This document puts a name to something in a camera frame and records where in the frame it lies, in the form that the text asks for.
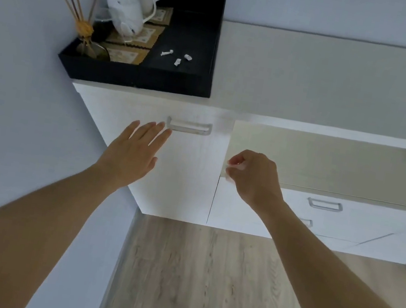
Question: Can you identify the person's left hand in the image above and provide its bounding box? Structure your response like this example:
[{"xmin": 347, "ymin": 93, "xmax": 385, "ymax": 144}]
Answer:
[{"xmin": 93, "ymin": 113, "xmax": 174, "ymax": 194}]

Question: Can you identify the person's right hand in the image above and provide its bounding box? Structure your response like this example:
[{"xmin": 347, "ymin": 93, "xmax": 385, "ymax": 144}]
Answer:
[{"xmin": 220, "ymin": 147, "xmax": 291, "ymax": 216}]

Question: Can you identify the white drawer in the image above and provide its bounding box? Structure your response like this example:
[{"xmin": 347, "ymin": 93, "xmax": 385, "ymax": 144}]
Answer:
[
  {"xmin": 219, "ymin": 118, "xmax": 406, "ymax": 212},
  {"xmin": 208, "ymin": 176, "xmax": 406, "ymax": 252}
]

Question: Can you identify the person's right forearm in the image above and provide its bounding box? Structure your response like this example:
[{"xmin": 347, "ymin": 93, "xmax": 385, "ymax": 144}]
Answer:
[{"xmin": 238, "ymin": 195, "xmax": 406, "ymax": 308}]

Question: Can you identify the person's left forearm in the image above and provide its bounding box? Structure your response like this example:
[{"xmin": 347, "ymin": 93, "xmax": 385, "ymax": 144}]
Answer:
[{"xmin": 0, "ymin": 148, "xmax": 132, "ymax": 308}]

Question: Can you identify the white cabinet door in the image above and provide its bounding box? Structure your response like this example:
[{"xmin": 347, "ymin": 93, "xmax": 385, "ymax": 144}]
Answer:
[{"xmin": 54, "ymin": 83, "xmax": 238, "ymax": 227}]

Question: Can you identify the white cabinet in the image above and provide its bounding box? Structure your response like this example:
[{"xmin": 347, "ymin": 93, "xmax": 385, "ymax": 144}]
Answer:
[{"xmin": 52, "ymin": 77, "xmax": 406, "ymax": 265}]

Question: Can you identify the brown paper sachet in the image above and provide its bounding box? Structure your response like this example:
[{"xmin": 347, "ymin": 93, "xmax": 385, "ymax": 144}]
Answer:
[
  {"xmin": 105, "ymin": 17, "xmax": 166, "ymax": 52},
  {"xmin": 147, "ymin": 4, "xmax": 174, "ymax": 27},
  {"xmin": 103, "ymin": 44, "xmax": 150, "ymax": 68}
]

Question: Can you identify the glass reed diffuser bottle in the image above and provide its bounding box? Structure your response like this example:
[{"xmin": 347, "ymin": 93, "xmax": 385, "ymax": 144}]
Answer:
[{"xmin": 71, "ymin": 19, "xmax": 117, "ymax": 63}]

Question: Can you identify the black rectangular tray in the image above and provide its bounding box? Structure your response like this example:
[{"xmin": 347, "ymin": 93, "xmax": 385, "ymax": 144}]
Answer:
[{"xmin": 55, "ymin": 0, "xmax": 227, "ymax": 101}]

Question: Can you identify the large white lidded mug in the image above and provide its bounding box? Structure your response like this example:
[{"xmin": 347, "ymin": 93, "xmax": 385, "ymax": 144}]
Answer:
[{"xmin": 92, "ymin": 0, "xmax": 159, "ymax": 43}]

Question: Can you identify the dark reed diffuser stick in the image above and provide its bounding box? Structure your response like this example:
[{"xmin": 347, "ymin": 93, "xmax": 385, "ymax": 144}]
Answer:
[{"xmin": 87, "ymin": 0, "xmax": 98, "ymax": 24}]

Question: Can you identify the closed white drawer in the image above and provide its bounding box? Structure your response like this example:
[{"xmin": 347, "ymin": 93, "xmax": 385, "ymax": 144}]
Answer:
[{"xmin": 208, "ymin": 176, "xmax": 406, "ymax": 252}]

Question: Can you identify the silver door handle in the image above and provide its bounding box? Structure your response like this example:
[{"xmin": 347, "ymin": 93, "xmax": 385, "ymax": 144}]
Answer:
[{"xmin": 165, "ymin": 116, "xmax": 214, "ymax": 137}]

